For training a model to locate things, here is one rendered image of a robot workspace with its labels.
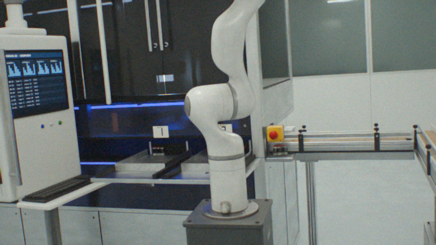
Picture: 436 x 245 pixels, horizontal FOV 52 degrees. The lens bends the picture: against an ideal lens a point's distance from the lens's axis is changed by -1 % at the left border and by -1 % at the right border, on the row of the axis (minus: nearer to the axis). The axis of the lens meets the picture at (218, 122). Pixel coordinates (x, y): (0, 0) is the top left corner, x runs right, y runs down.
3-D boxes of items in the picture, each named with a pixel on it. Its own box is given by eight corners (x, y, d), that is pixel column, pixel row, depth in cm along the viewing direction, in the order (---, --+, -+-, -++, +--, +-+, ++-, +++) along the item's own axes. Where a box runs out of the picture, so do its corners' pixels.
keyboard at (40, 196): (80, 178, 238) (80, 173, 237) (101, 179, 232) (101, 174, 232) (21, 201, 201) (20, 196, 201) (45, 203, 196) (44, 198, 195)
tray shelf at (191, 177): (139, 158, 250) (139, 155, 250) (264, 158, 228) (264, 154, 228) (90, 182, 205) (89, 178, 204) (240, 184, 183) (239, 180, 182)
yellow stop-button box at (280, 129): (270, 139, 224) (269, 125, 223) (284, 139, 222) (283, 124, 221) (266, 142, 217) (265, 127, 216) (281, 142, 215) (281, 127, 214)
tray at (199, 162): (206, 154, 237) (206, 148, 237) (255, 154, 229) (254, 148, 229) (181, 170, 205) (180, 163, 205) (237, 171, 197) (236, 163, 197)
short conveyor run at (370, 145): (268, 161, 229) (266, 130, 227) (274, 154, 243) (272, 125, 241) (414, 160, 207) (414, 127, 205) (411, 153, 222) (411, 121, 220)
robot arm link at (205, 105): (250, 156, 146) (245, 82, 143) (195, 165, 140) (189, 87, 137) (235, 150, 158) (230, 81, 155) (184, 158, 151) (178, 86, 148)
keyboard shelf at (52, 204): (70, 181, 244) (69, 176, 244) (113, 183, 233) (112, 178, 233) (3, 207, 203) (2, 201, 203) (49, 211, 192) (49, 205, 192)
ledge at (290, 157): (271, 155, 233) (271, 151, 233) (297, 155, 229) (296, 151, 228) (265, 162, 220) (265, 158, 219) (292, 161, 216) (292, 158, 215)
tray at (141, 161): (147, 155, 248) (147, 148, 248) (191, 154, 240) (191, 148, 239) (115, 170, 216) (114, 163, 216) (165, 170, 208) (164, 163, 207)
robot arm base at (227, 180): (253, 220, 141) (249, 162, 139) (194, 219, 146) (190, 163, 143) (262, 201, 159) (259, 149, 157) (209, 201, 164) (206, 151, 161)
